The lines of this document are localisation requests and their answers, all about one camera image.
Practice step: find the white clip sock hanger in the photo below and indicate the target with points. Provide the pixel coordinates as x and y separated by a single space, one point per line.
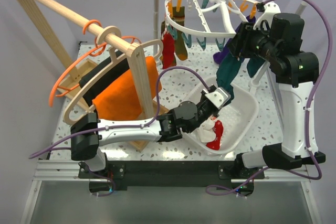
217 19

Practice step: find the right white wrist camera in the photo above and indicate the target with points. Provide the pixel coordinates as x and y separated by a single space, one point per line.
267 11

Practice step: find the aluminium frame rail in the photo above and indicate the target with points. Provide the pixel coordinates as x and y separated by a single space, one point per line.
48 171

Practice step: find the white plastic basin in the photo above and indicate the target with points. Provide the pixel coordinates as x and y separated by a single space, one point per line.
237 118

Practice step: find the dark green sock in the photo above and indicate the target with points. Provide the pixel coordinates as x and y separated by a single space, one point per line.
226 73
254 65

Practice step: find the red santa sock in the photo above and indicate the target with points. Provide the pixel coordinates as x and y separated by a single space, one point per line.
218 129
168 53

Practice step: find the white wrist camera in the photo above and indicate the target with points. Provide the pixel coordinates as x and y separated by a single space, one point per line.
219 97
267 11

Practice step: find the white sock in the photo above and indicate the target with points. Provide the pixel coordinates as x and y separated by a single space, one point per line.
205 132

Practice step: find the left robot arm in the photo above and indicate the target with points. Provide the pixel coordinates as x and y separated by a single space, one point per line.
90 133

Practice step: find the wooden hanger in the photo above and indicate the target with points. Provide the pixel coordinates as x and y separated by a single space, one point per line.
140 59

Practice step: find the purple sock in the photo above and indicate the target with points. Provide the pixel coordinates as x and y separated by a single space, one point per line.
219 56

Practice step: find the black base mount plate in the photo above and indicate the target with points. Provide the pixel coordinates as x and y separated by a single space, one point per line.
124 174

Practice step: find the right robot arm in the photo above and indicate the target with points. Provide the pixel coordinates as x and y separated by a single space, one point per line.
278 43

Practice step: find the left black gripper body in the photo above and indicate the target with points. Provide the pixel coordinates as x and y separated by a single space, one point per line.
204 113

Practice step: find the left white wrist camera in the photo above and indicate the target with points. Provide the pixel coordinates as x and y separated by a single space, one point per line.
219 97

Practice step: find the orange cloth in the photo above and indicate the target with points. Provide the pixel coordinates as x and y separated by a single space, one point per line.
119 101

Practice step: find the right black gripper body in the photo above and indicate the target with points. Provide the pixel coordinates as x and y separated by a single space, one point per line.
256 42

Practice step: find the striped olive sock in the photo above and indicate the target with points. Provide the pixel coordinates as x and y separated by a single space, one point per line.
164 30
181 45

